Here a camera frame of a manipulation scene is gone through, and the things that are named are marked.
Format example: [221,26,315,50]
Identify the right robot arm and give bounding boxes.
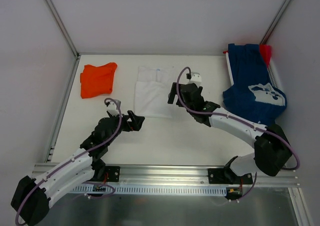
[168,82,293,184]

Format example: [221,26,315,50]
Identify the orange t shirt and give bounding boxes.
[80,62,118,99]

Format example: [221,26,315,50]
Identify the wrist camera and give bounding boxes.
[104,99,121,116]
[186,72,202,87]

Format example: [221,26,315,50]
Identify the white slotted cable duct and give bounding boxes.
[70,184,227,197]

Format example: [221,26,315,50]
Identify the red t shirt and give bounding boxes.
[259,44,272,67]

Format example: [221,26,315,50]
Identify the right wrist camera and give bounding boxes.
[186,72,202,87]

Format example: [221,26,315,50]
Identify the white t shirt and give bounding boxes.
[134,66,175,118]

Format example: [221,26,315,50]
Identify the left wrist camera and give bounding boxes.
[104,99,121,116]

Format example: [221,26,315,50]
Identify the aluminium mounting rail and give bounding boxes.
[29,162,300,186]

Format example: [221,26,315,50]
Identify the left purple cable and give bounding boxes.
[15,97,123,225]

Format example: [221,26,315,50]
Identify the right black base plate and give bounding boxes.
[207,168,253,185]

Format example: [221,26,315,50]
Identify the white perforated basket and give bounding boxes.
[225,52,283,90]

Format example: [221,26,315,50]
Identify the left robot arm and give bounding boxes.
[10,111,145,225]

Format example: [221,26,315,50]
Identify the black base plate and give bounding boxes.
[207,168,253,185]
[100,166,121,183]

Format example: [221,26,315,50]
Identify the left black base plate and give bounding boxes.
[100,166,121,183]

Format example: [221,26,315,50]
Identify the blue printed t shirt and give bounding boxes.
[222,44,287,126]

